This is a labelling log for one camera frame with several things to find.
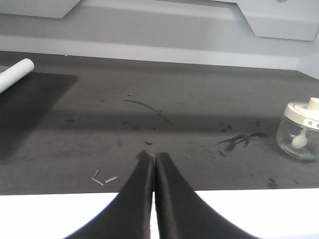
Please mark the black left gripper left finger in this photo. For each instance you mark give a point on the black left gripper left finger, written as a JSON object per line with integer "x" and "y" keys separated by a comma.
{"x": 128, "y": 215}

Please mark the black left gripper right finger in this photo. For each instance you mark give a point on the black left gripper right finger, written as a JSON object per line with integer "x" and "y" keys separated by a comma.
{"x": 181, "y": 213}

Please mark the glass jar with white lid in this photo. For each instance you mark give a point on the glass jar with white lid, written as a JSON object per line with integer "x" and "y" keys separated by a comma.
{"x": 298, "y": 132}

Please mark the small metal staples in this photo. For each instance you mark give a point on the small metal staples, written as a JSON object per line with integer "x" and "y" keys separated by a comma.
{"x": 100, "y": 179}

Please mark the white paper roll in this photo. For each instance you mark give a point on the white paper roll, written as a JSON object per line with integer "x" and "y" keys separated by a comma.
{"x": 10, "y": 75}

